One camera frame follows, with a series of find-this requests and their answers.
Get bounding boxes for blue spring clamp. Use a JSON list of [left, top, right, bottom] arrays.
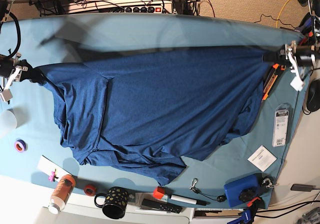
[[294, 12, 313, 35]]

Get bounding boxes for pink small toy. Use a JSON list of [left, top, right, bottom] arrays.
[[48, 170, 59, 182]]

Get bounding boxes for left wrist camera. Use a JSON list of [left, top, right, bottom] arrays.
[[290, 76, 305, 92]]

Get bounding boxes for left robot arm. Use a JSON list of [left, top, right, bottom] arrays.
[[262, 0, 320, 68]]

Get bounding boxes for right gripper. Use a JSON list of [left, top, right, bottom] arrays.
[[18, 59, 45, 84]]

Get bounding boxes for orange black clamp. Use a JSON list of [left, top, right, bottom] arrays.
[[298, 31, 315, 46]]

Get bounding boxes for black lanyard with clip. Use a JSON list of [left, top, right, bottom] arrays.
[[189, 177, 227, 204]]

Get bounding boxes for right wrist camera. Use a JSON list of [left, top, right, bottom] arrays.
[[0, 89, 13, 102]]

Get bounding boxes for translucent plastic cup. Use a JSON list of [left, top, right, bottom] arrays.
[[0, 110, 18, 139]]

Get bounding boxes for black computer mouse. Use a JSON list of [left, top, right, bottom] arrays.
[[306, 79, 320, 113]]

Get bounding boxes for orange red cube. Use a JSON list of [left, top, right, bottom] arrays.
[[153, 186, 166, 200]]

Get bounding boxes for white paper card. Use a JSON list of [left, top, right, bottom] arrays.
[[247, 145, 277, 172]]

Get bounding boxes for black adapter block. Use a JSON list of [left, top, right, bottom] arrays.
[[290, 183, 314, 192]]

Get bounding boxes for orange supplement bottle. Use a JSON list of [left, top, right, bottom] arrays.
[[48, 174, 76, 215]]

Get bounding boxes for white marker pen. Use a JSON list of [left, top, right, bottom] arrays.
[[168, 194, 207, 206]]

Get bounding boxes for dark blue t-shirt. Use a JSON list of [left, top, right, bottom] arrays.
[[37, 46, 269, 186]]

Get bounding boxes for blue box with knob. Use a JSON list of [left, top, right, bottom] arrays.
[[223, 174, 261, 208]]

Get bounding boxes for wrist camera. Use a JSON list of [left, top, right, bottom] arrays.
[[290, 76, 305, 92], [0, 89, 13, 102]]

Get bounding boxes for white power strip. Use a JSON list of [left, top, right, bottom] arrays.
[[98, 0, 176, 14]]

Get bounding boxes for white paper sheet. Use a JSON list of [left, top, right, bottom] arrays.
[[37, 155, 71, 179]]

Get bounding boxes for light blue table cloth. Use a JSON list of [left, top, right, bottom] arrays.
[[0, 13, 305, 197]]

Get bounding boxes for orange black utility knife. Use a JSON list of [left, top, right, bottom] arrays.
[[261, 63, 286, 102]]

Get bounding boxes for red tape roll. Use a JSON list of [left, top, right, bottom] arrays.
[[83, 184, 97, 197]]

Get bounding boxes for black mug gold dots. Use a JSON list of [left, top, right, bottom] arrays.
[[94, 186, 129, 220]]

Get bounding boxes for metal carabiner keyring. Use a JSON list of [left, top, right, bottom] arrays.
[[261, 177, 277, 189]]

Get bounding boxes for black remote control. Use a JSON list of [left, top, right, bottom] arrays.
[[141, 198, 183, 214]]

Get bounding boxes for purple tape roll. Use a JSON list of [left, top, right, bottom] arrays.
[[14, 139, 27, 153]]

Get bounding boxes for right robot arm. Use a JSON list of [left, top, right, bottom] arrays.
[[0, 0, 44, 83]]

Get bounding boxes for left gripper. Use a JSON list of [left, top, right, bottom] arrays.
[[262, 44, 297, 67]]

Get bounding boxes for yellow cable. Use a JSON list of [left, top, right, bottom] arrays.
[[275, 0, 308, 29]]

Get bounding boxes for clear blister pack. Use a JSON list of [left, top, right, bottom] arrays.
[[272, 103, 290, 148]]

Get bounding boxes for blue orange bottom clamp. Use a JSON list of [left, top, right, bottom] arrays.
[[229, 196, 265, 224]]

